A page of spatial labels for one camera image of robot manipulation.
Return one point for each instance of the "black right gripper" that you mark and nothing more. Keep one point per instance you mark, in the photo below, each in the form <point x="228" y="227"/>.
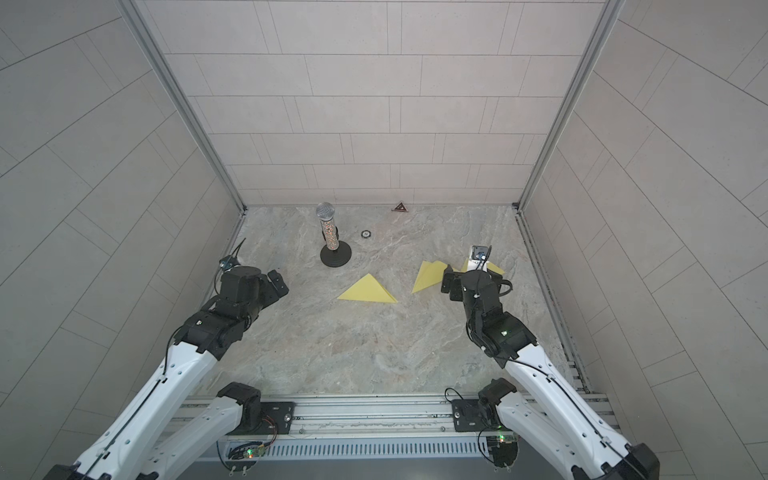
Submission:
<point x="459" y="281"/>

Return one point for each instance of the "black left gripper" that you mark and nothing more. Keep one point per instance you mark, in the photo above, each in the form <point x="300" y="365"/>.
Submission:
<point x="267" y="287"/>

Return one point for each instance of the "yellow square paper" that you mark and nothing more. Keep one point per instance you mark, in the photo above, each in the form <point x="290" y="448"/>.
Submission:
<point x="429" y="274"/>

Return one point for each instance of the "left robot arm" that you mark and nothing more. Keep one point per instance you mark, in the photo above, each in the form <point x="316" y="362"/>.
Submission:
<point x="131" y="447"/>

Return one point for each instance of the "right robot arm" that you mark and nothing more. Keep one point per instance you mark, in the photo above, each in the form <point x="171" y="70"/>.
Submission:
<point x="534" y="400"/>

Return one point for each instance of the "black round-base stand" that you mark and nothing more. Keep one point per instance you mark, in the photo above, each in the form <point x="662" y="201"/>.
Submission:
<point x="335" y="253"/>

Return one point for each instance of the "vent grille strip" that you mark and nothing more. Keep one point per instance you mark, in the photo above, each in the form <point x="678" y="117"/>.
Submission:
<point x="359" y="448"/>

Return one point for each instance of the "right circuit board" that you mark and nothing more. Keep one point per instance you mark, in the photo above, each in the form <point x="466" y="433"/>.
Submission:
<point x="502" y="450"/>

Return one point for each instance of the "circuit board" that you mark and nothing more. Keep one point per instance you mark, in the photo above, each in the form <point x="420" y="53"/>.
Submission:
<point x="242" y="458"/>
<point x="502" y="450"/>

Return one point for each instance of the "left circuit board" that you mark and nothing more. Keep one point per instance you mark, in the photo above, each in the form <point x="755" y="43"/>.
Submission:
<point x="242" y="458"/>

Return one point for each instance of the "metal corner profile left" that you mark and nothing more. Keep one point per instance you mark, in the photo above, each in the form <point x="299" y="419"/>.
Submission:
<point x="139" y="29"/>

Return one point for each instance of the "metal corner profile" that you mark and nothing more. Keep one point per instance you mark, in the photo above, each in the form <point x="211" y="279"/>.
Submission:
<point x="601" y="32"/>
<point x="139" y="29"/>

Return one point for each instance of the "metal corner profile right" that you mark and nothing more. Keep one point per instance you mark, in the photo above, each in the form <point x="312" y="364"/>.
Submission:
<point x="601" y="32"/>

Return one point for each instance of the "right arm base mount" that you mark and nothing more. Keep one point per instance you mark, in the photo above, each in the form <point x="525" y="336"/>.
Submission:
<point x="476" y="414"/>

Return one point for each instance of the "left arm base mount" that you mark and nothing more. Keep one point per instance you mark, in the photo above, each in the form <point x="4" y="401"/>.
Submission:
<point x="270" y="418"/>

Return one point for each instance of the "aluminium rail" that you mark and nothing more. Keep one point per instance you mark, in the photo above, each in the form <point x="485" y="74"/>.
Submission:
<point x="348" y="416"/>

